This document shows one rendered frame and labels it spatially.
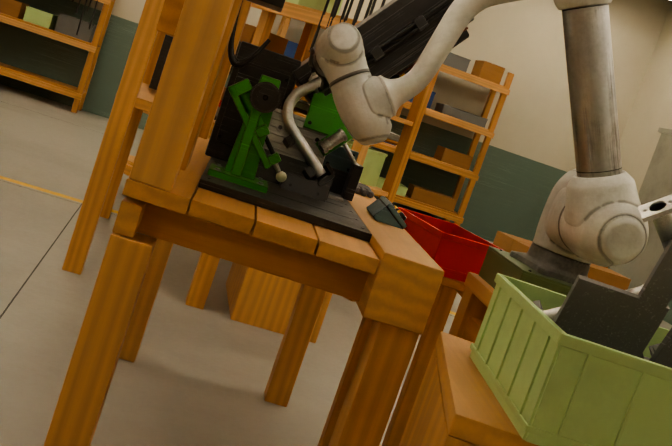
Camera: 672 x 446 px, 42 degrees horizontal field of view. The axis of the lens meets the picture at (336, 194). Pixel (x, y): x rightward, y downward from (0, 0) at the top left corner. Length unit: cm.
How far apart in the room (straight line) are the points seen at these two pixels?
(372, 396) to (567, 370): 71
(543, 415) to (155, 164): 93
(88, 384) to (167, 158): 51
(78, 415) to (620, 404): 113
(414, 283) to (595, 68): 61
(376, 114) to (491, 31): 1011
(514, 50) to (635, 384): 1096
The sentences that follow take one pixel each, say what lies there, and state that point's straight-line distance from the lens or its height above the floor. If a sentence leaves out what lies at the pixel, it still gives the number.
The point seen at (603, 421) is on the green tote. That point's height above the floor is 85.
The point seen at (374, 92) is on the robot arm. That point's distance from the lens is 205.
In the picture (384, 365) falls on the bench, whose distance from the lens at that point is 195.
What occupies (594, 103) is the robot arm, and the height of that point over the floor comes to 135.
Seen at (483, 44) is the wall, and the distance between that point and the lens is 1209.
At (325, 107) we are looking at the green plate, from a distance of 246.
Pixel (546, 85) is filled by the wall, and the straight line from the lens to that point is 1241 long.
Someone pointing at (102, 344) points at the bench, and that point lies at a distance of 194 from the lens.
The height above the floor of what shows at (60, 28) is 90.
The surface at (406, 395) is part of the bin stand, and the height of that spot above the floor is 36.
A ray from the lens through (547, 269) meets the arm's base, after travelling 220.
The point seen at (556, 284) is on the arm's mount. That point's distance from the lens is 217.
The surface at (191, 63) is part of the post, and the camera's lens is 183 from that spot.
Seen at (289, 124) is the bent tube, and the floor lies 107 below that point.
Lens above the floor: 117
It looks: 6 degrees down
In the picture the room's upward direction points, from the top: 19 degrees clockwise
